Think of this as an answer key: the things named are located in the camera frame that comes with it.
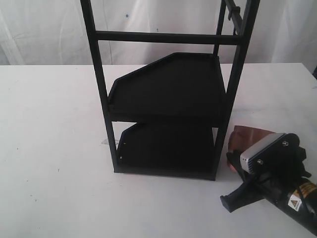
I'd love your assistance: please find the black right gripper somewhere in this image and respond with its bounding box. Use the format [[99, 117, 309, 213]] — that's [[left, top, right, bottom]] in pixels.
[[220, 146, 312, 213]]

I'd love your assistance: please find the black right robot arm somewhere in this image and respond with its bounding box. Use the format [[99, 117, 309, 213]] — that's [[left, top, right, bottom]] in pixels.
[[220, 148, 317, 235]]

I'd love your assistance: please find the black metal shelf rack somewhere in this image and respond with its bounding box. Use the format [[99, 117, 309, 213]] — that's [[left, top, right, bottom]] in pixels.
[[80, 0, 260, 181]]

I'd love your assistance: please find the clear tape strip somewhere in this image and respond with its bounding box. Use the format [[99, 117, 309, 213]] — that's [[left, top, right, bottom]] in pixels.
[[101, 139, 119, 146]]

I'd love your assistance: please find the white backdrop curtain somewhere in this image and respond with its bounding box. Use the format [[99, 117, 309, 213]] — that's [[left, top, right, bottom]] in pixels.
[[0, 0, 317, 71]]

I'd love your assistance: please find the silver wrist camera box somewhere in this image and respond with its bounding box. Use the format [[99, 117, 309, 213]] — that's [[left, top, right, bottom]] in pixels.
[[240, 133, 300, 174]]

